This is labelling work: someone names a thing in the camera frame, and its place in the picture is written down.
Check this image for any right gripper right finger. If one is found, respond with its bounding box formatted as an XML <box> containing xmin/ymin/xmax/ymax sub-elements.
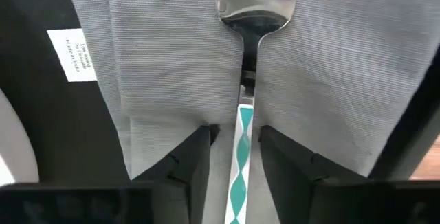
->
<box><xmin>258</xmin><ymin>124</ymin><xmax>368</xmax><ymax>224</ymax></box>

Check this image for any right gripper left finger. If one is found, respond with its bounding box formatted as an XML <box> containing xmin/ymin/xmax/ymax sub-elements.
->
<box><xmin>132</xmin><ymin>124</ymin><xmax>221</xmax><ymax>224</ymax></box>

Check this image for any grey cloth napkin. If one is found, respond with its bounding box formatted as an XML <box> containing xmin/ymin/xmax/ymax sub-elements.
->
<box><xmin>47</xmin><ymin>0</ymin><xmax>440</xmax><ymax>224</ymax></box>

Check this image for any fork with patterned teal handle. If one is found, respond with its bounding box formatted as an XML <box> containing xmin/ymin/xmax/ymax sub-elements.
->
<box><xmin>215</xmin><ymin>0</ymin><xmax>300</xmax><ymax>224</ymax></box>

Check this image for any white round plate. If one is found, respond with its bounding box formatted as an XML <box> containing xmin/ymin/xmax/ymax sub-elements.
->
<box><xmin>0</xmin><ymin>88</ymin><xmax>41</xmax><ymax>186</ymax></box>

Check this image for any black rectangular tray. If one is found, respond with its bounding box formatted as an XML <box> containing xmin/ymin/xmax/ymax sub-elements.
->
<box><xmin>0</xmin><ymin>0</ymin><xmax>440</xmax><ymax>187</ymax></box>

